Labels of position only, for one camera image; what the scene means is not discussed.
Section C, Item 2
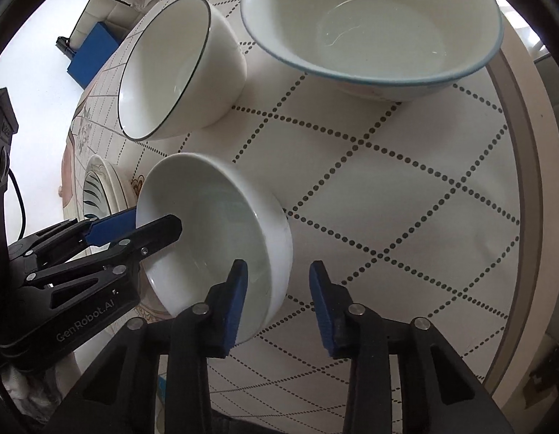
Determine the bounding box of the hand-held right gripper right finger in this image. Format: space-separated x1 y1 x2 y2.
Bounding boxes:
309 260 519 434

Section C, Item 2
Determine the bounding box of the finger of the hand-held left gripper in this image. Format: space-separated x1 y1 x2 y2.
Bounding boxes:
8 210 138 274
26 214 183 301

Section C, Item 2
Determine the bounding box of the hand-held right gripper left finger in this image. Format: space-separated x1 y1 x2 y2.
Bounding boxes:
35 259 249 434

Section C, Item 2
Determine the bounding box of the white plate grey floral print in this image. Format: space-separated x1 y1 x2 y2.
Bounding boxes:
85 154 140 218

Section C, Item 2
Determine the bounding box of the plain white bowl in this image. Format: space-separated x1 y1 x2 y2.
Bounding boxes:
136 153 293 345

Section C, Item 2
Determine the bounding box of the white bowl dark rim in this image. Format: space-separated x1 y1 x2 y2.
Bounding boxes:
117 0 248 142

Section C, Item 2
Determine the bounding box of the white bowl blue rim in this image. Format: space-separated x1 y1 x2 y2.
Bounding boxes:
240 0 505 102

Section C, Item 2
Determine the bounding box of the beige and brown striped mat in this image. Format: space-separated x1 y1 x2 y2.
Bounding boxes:
60 140 88 218

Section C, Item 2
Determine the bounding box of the printed diamond pattern tablecloth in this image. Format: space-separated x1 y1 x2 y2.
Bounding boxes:
63 0 558 434

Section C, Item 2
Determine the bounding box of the blue folded mat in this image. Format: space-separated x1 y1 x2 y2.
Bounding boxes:
67 22 122 89

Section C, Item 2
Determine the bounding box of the beige padded chair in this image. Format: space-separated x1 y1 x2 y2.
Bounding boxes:
69 0 142 48

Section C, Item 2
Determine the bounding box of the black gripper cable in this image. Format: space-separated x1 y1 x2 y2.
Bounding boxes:
7 169 27 240

